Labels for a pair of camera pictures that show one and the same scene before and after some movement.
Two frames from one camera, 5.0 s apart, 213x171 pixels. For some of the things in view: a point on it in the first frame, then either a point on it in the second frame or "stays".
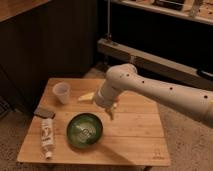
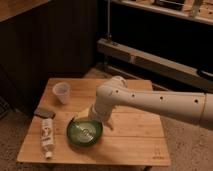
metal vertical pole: x=108 y=17 stays
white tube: x=47 y=136 stays
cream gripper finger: x=110 y=110 → x=107 y=123
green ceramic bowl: x=83 y=130 stays
